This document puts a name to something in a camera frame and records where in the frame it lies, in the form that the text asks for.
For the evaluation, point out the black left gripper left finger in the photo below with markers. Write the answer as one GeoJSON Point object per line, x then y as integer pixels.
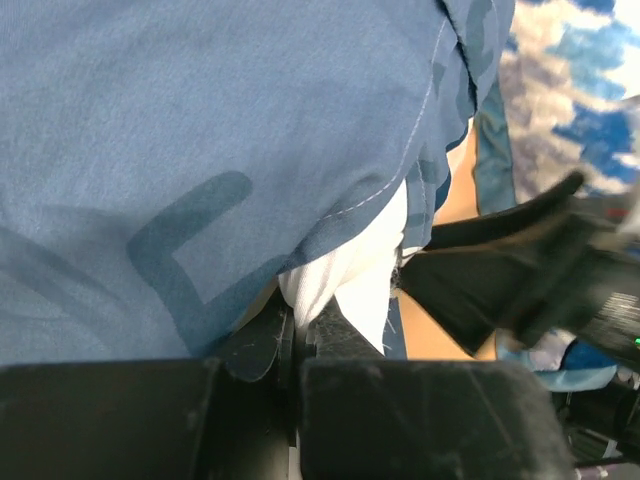
{"type": "Point", "coordinates": [223, 417]}

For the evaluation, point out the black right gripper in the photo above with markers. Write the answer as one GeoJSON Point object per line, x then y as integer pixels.
{"type": "Point", "coordinates": [584, 287]}

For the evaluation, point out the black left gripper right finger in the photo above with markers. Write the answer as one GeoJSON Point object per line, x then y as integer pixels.
{"type": "Point", "coordinates": [363, 416]}

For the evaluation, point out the white pillow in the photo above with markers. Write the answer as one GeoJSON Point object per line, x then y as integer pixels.
{"type": "Point", "coordinates": [357, 275]}

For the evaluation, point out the blue letter-print pillowcase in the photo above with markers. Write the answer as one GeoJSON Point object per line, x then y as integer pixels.
{"type": "Point", "coordinates": [164, 162]}

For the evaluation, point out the blue houndstooth bear pillow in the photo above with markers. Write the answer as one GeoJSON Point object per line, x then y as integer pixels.
{"type": "Point", "coordinates": [566, 97]}

